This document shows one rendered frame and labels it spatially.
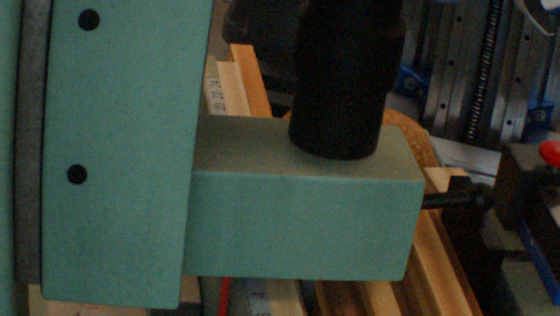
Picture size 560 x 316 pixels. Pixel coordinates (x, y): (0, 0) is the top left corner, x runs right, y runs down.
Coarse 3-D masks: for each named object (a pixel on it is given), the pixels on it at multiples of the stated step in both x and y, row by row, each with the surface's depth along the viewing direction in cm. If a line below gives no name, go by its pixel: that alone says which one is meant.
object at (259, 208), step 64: (256, 128) 66; (384, 128) 68; (192, 192) 61; (256, 192) 62; (320, 192) 62; (384, 192) 63; (192, 256) 63; (256, 256) 64; (320, 256) 64; (384, 256) 65
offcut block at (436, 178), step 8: (424, 168) 85; (432, 168) 85; (440, 168) 85; (448, 168) 86; (456, 168) 86; (424, 176) 85; (432, 176) 84; (440, 176) 84; (448, 176) 84; (432, 184) 83; (440, 184) 83; (432, 192) 83; (440, 208) 82
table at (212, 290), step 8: (432, 144) 98; (440, 160) 95; (200, 280) 84; (208, 280) 80; (216, 280) 76; (208, 288) 80; (216, 288) 76; (208, 296) 80; (216, 296) 76; (208, 304) 80; (216, 304) 75; (208, 312) 79; (216, 312) 75
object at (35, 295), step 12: (36, 288) 87; (36, 300) 86; (48, 300) 86; (36, 312) 84; (48, 312) 85; (60, 312) 85; (72, 312) 85; (84, 312) 86; (96, 312) 86; (108, 312) 86; (120, 312) 87; (132, 312) 87; (144, 312) 87
